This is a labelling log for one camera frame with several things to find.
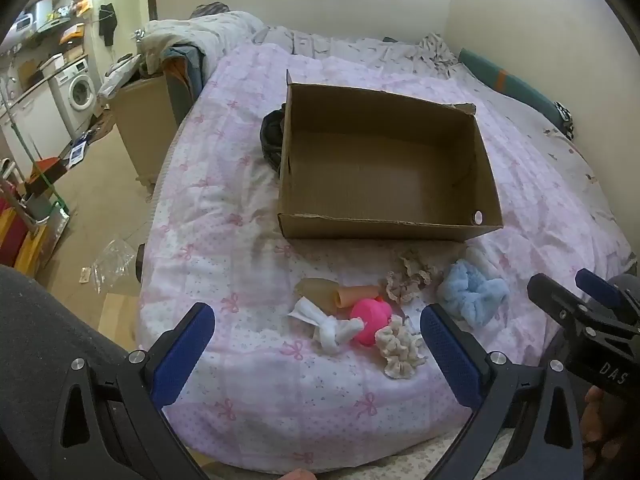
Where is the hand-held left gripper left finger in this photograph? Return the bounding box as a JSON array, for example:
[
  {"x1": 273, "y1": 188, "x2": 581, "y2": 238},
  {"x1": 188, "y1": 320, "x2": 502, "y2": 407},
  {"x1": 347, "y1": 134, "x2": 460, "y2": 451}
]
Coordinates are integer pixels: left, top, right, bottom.
[{"x1": 50, "y1": 302, "x2": 217, "y2": 480}]

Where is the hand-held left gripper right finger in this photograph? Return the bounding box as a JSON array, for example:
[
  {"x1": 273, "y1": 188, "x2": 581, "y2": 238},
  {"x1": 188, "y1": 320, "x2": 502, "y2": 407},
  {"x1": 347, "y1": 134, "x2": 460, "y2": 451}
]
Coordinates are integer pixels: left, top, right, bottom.
[{"x1": 420, "y1": 304, "x2": 586, "y2": 480}]

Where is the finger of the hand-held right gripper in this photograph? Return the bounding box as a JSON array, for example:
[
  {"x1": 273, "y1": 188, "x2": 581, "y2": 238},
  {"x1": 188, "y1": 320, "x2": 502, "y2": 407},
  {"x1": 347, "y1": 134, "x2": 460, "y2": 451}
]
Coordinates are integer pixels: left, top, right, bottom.
[
  {"x1": 575, "y1": 268, "x2": 640, "y2": 322},
  {"x1": 526, "y1": 273, "x2": 593, "y2": 342}
]

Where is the cream scrunchie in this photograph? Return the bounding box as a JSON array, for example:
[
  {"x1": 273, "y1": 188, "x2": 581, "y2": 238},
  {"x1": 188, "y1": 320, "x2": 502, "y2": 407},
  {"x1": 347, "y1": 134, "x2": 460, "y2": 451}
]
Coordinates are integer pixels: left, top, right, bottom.
[{"x1": 375, "y1": 314, "x2": 426, "y2": 380}]

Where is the blue fluffy headband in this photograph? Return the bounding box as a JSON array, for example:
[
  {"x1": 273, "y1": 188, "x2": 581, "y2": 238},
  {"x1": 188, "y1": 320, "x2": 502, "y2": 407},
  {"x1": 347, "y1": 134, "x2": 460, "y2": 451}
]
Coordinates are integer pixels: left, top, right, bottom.
[{"x1": 437, "y1": 261, "x2": 510, "y2": 320}]

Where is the beige frilly scrunchie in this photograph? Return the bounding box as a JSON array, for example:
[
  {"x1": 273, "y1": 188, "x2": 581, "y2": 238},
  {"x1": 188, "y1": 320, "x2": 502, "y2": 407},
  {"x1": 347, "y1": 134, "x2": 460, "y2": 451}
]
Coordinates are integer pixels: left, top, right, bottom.
[{"x1": 385, "y1": 247, "x2": 445, "y2": 305}]

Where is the tan soft tube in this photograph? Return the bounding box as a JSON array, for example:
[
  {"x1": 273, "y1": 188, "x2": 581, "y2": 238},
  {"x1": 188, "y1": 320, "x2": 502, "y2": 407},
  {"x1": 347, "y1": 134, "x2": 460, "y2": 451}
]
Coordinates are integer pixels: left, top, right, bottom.
[{"x1": 336, "y1": 285, "x2": 382, "y2": 308}]

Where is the white knotted cloth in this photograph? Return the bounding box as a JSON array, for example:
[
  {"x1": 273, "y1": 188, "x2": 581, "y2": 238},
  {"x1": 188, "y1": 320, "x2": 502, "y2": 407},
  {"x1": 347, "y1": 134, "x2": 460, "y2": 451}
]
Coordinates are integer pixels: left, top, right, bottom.
[{"x1": 287, "y1": 296, "x2": 366, "y2": 356}]

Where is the brown cardboard box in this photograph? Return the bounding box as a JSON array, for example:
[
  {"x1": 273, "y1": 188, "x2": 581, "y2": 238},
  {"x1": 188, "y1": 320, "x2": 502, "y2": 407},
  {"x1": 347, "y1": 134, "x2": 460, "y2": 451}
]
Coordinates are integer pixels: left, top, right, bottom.
[{"x1": 277, "y1": 70, "x2": 505, "y2": 242}]

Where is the person's right hand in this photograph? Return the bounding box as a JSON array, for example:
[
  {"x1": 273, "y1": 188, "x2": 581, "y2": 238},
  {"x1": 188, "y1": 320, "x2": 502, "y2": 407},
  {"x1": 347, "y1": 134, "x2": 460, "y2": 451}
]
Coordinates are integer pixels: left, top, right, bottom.
[{"x1": 582, "y1": 385, "x2": 640, "y2": 480}]

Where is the clear plastic bag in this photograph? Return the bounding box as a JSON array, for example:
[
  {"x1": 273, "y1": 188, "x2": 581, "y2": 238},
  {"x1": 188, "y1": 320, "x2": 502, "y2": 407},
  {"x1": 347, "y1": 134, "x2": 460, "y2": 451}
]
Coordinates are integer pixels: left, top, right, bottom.
[{"x1": 92, "y1": 239, "x2": 139, "y2": 294}]

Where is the pink bow-print quilt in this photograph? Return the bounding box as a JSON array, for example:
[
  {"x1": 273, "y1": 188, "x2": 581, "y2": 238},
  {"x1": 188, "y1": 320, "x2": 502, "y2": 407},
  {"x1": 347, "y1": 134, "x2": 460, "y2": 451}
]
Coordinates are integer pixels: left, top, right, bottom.
[{"x1": 137, "y1": 42, "x2": 633, "y2": 461}]

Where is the black white patterned cloth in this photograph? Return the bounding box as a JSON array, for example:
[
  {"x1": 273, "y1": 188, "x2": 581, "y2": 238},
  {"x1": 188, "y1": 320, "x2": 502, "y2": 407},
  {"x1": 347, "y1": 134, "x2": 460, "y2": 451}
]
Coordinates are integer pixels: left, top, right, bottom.
[{"x1": 554, "y1": 101, "x2": 577, "y2": 140}]

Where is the red suitcase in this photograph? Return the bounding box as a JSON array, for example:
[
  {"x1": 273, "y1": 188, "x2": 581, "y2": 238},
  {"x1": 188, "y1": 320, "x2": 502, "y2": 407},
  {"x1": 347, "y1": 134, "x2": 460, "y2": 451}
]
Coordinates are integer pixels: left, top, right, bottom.
[{"x1": 0, "y1": 195, "x2": 28, "y2": 261}]

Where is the teal orange-striped bolster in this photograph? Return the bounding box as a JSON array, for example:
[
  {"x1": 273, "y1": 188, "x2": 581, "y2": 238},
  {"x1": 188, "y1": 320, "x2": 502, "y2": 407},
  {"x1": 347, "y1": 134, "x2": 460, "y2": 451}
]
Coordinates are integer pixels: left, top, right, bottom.
[{"x1": 459, "y1": 48, "x2": 576, "y2": 133}]

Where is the tall cardboard box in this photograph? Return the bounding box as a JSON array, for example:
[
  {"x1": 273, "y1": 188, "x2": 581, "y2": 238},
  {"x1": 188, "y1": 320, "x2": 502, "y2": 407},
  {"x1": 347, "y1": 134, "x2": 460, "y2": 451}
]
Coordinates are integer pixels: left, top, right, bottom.
[{"x1": 109, "y1": 77, "x2": 179, "y2": 186}]

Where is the red orange toolbox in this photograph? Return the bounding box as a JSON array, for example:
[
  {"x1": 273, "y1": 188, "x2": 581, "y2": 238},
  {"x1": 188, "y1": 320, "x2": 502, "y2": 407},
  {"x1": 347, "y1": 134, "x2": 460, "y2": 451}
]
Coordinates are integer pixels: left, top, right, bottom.
[{"x1": 26, "y1": 156, "x2": 69, "y2": 187}]

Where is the dark striped garment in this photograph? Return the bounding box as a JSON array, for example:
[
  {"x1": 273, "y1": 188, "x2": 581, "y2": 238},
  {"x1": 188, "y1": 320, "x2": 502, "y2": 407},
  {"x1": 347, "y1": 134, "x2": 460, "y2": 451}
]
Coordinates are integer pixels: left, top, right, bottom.
[{"x1": 259, "y1": 104, "x2": 287, "y2": 173}]

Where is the blue folded blanket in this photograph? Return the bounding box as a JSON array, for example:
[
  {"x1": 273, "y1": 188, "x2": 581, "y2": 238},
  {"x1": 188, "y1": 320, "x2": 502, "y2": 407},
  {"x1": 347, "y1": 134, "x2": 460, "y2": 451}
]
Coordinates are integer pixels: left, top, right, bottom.
[{"x1": 161, "y1": 44, "x2": 207, "y2": 112}]

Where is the white kitchen cabinet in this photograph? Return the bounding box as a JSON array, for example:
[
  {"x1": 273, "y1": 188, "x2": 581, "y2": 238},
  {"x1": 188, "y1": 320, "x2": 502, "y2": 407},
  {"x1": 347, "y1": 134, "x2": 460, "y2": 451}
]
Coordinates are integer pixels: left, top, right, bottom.
[{"x1": 0, "y1": 80, "x2": 72, "y2": 176}]

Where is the white washing machine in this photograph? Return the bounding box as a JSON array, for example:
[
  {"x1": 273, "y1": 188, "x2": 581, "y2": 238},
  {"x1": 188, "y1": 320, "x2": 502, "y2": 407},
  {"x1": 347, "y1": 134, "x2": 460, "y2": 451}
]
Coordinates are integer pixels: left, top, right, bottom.
[{"x1": 52, "y1": 57, "x2": 98, "y2": 128}]

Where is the white plastic bag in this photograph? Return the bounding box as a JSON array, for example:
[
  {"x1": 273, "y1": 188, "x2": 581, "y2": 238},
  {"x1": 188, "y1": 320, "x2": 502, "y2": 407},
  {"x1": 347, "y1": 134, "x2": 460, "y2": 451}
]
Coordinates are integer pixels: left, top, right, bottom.
[{"x1": 99, "y1": 54, "x2": 147, "y2": 102}]

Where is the black hanging garment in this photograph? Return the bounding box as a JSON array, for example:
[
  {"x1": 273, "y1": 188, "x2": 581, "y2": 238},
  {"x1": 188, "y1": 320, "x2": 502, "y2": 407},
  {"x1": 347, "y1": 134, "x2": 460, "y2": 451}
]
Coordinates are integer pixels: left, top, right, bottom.
[{"x1": 98, "y1": 4, "x2": 119, "y2": 47}]

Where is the yellow frame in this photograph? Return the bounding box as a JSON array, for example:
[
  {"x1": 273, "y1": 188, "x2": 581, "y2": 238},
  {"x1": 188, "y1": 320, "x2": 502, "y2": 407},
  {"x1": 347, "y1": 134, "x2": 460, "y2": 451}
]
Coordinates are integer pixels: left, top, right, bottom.
[{"x1": 0, "y1": 205, "x2": 53, "y2": 278}]

